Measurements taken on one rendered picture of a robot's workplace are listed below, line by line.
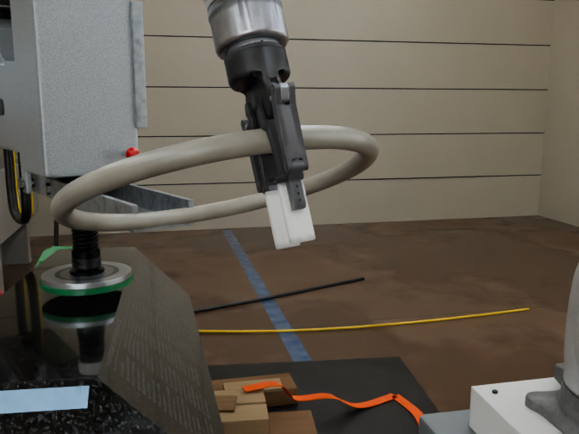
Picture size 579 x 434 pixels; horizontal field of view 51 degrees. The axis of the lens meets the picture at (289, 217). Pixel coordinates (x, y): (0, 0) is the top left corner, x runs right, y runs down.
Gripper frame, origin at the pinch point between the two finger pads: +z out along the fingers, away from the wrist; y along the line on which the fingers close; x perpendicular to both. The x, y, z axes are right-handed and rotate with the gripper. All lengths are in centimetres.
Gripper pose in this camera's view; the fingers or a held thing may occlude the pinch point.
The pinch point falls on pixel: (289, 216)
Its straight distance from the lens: 69.7
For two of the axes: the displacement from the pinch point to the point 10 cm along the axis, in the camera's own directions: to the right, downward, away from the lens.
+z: 2.1, 9.7, -1.1
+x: -9.2, 1.6, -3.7
